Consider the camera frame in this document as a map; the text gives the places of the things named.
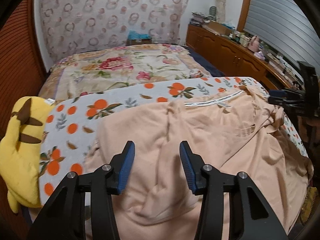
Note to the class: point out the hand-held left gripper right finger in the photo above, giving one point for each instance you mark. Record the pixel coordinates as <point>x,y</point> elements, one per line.
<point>187,167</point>

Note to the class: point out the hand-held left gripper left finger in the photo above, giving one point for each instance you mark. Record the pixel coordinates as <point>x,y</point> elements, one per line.
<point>126,165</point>

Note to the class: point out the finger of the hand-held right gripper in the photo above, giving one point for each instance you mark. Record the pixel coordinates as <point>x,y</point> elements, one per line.
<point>276,94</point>

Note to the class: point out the peach printed T-shirt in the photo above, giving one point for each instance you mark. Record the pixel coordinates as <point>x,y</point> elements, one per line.
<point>200,140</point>

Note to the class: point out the stack of folded clothes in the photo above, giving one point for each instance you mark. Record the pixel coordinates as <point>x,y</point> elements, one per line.
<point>200,17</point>

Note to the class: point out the pink crumpled cloth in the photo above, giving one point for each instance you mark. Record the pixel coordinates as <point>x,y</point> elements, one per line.
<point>259,55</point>

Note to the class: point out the row of small bottles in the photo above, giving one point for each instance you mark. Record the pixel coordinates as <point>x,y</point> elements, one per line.
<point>238,38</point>

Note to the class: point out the orange fruit print blanket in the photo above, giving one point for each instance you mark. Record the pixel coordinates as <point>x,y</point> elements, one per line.
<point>75,120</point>

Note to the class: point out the wooden cabinet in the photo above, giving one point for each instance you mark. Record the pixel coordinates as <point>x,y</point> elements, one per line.
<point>225,47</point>

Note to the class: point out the grey window blind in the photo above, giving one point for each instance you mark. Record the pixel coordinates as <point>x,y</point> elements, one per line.
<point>275,17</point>

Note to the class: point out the dark blue bed sheet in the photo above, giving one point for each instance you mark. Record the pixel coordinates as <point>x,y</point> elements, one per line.
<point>205,62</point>

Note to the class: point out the cardboard box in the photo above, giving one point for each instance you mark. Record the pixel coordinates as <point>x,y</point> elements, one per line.
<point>220,27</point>

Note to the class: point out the floral blanket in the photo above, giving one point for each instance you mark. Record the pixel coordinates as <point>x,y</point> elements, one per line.
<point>112,67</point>

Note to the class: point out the small desk fan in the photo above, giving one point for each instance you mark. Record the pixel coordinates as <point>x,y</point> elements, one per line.
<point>212,11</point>

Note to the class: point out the yellow plush toy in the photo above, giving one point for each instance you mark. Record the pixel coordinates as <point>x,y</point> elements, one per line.
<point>20,160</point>

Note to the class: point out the cream lace curtain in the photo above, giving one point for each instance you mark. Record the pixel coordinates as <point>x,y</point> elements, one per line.
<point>222,0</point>

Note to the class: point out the small brown box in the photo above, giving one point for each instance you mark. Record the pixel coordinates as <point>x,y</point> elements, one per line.
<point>138,42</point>

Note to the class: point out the teal cloth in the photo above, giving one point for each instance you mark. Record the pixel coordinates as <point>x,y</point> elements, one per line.
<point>138,35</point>

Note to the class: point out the wooden slatted wardrobe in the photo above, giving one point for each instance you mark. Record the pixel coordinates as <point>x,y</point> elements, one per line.
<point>20,55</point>

